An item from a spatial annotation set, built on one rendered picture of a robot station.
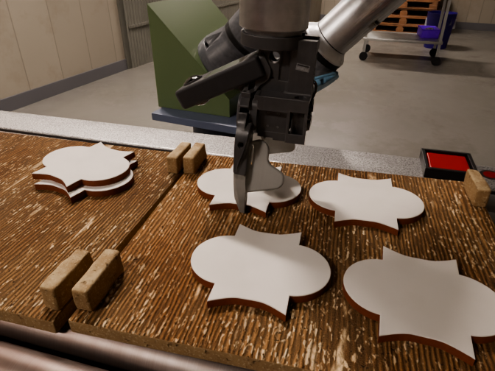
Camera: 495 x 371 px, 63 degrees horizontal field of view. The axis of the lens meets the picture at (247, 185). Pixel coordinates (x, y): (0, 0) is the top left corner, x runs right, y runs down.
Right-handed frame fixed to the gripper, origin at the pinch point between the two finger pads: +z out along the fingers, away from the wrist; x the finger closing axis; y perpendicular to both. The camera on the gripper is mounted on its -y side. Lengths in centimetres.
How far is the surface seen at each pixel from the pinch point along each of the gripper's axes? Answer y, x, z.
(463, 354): 22.7, -21.9, -0.9
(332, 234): 11.9, -7.5, 0.2
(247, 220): 1.7, -7.0, 0.6
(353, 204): 14.0, -1.9, -0.8
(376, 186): 17.0, 3.3, -1.0
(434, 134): 88, 268, 91
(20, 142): -41.4, 6.4, 2.4
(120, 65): -240, 383, 97
